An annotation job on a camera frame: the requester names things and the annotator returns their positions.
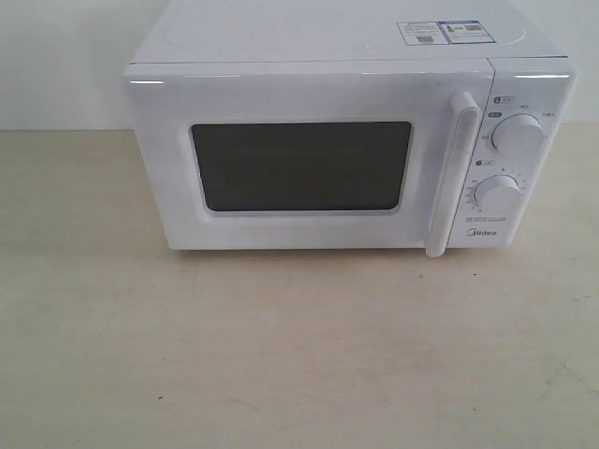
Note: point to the white microwave oven body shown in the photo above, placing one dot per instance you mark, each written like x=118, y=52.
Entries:
x=532, y=74

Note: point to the printed paper instruction sheet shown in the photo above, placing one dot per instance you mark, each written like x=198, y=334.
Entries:
x=444, y=33

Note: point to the upper white control knob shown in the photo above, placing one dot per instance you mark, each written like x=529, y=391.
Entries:
x=517, y=134

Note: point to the white microwave door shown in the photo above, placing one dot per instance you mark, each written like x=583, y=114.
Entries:
x=298, y=155

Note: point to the lower white control knob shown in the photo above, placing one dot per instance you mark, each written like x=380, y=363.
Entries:
x=497, y=194

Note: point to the white control knob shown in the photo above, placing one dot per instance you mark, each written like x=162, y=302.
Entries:
x=517, y=134
x=497, y=194

